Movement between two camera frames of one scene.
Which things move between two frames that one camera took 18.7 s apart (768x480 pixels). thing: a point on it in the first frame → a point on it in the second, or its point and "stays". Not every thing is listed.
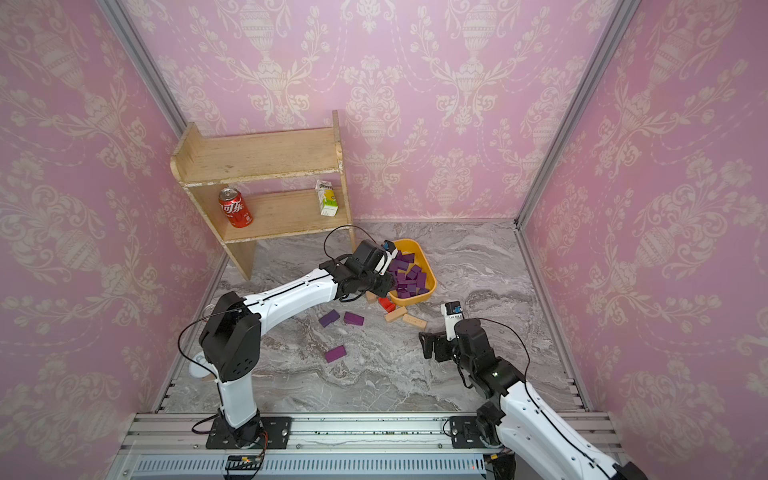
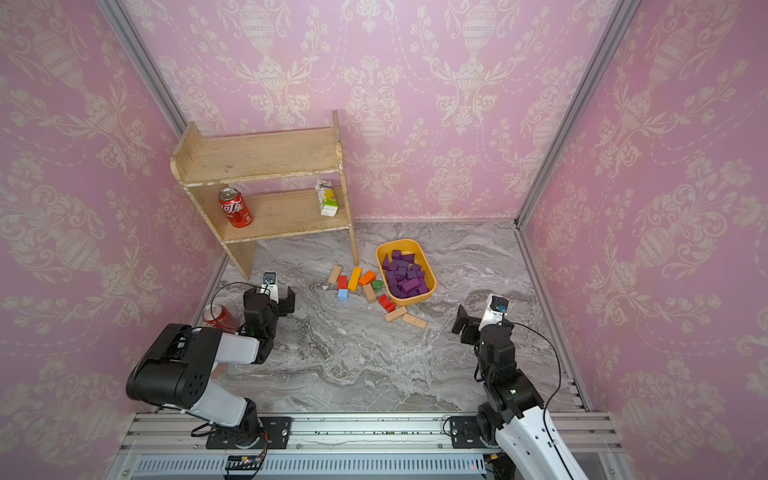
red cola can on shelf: [235, 207] stays
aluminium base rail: [322, 446] stays
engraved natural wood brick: [415, 321] stays
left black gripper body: [379, 283] → [280, 309]
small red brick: [387, 304] stays
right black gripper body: [448, 351] → [476, 338]
